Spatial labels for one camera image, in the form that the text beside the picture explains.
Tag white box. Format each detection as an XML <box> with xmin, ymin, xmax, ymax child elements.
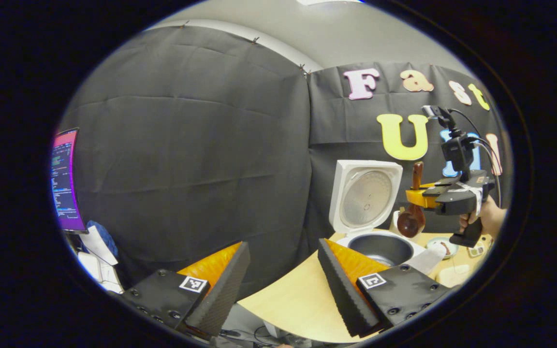
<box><xmin>76</xmin><ymin>251</ymin><xmax>124</xmax><ymax>294</ymax></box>

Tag black camera cable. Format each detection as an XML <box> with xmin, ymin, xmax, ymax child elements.
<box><xmin>448</xmin><ymin>108</ymin><xmax>503</xmax><ymax>208</ymax></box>

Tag black backdrop cloth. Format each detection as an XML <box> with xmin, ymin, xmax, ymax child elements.
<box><xmin>59</xmin><ymin>24</ymin><xmax>513</xmax><ymax>290</ymax></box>

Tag clear rice container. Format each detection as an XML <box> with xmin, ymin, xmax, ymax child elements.
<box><xmin>437</xmin><ymin>264</ymin><xmax>470</xmax><ymax>289</ymax></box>

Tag blue cloth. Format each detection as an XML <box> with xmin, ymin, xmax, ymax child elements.
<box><xmin>87</xmin><ymin>221</ymin><xmax>119</xmax><ymax>257</ymax></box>

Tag white paper sheet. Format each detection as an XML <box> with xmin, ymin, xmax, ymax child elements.
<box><xmin>79</xmin><ymin>226</ymin><xmax>118</xmax><ymax>266</ymax></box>

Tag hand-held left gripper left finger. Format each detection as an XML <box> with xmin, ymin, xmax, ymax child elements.
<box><xmin>119</xmin><ymin>241</ymin><xmax>251</xmax><ymax>339</ymax></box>

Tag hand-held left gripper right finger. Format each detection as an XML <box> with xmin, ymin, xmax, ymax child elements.
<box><xmin>317</xmin><ymin>238</ymin><xmax>453</xmax><ymax>339</ymax></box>

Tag computer monitor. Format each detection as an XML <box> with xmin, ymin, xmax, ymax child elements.
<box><xmin>50</xmin><ymin>127</ymin><xmax>88</xmax><ymax>234</ymax></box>

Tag brown wooden spoon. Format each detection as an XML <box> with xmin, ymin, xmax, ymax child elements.
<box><xmin>397</xmin><ymin>161</ymin><xmax>426</xmax><ymax>238</ymax></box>

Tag white rice cooker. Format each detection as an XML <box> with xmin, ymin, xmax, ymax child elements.
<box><xmin>328</xmin><ymin>159</ymin><xmax>446</xmax><ymax>276</ymax></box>

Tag pale green plate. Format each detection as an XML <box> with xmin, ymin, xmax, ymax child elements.
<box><xmin>426</xmin><ymin>237</ymin><xmax>459</xmax><ymax>260</ymax></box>

